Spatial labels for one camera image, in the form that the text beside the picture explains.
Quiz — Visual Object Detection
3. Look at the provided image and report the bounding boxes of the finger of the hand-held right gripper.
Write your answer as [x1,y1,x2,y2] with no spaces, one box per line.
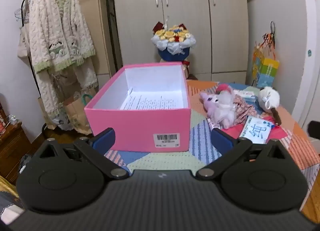
[308,120,320,138]

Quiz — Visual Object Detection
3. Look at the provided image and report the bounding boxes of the purple plush toy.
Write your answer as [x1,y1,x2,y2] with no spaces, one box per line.
[200,92,237,129]

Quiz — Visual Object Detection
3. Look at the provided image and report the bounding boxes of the patchwork tablecloth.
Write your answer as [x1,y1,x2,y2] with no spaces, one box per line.
[104,79,320,184]

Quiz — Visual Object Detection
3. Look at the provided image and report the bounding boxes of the wooden cabinet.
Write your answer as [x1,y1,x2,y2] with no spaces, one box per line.
[0,121,33,184]

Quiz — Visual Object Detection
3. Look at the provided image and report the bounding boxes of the colourful gift bag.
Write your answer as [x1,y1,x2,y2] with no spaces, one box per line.
[251,43,280,89]

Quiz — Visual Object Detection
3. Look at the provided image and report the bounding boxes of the blue white tissue packs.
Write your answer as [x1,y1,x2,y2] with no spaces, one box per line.
[236,89,257,104]

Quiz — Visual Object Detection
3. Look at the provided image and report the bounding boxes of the printed paper sheet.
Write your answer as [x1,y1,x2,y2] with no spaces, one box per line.
[120,90,185,110]

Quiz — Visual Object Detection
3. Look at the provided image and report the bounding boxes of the floral cloth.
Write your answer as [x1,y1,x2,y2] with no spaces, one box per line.
[232,93,258,124]

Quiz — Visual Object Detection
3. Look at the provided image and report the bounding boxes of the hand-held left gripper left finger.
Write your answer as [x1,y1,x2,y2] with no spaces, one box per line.
[34,128,130,179]

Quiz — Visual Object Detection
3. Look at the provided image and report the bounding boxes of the wire hanger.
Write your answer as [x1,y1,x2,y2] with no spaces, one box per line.
[14,8,29,24]

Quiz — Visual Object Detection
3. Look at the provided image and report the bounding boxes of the pink strawberry plush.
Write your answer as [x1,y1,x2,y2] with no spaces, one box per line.
[215,83,234,95]

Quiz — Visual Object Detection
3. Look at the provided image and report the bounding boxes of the pink cardboard box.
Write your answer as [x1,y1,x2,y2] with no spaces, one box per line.
[84,62,192,152]

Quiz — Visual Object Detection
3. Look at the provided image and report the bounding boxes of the white knit cardigan green trim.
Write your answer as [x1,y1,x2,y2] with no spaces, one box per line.
[26,0,97,74]

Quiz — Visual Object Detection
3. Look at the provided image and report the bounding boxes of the flower bouquet in blue wrap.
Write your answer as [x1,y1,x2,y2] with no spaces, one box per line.
[151,16,197,61]

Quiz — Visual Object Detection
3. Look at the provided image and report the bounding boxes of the beige tote bag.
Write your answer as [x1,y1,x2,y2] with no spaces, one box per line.
[17,24,32,65]

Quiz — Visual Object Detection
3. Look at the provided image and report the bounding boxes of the beige wardrobe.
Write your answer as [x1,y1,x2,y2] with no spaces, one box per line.
[111,0,249,84]

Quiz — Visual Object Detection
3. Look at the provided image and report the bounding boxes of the white plush ball brown tail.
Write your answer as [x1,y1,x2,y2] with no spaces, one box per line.
[258,86,282,125]

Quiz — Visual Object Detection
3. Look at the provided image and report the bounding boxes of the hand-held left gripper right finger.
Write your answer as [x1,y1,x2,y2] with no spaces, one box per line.
[196,128,292,179]

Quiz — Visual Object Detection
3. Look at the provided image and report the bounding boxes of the orange ribbon ornament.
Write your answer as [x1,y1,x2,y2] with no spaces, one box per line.
[262,21,278,49]

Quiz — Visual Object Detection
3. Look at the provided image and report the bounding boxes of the cream jar with red ribbon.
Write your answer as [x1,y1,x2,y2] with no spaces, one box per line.
[181,60,191,79]

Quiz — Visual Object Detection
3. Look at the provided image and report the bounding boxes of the white door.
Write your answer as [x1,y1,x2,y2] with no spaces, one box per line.
[291,0,320,131]

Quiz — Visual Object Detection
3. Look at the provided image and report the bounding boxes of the white knit pants green trim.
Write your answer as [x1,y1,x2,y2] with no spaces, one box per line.
[37,58,99,123]

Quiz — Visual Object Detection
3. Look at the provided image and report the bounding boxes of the white tissue packet blue print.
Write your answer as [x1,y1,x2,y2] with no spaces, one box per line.
[239,116,273,144]

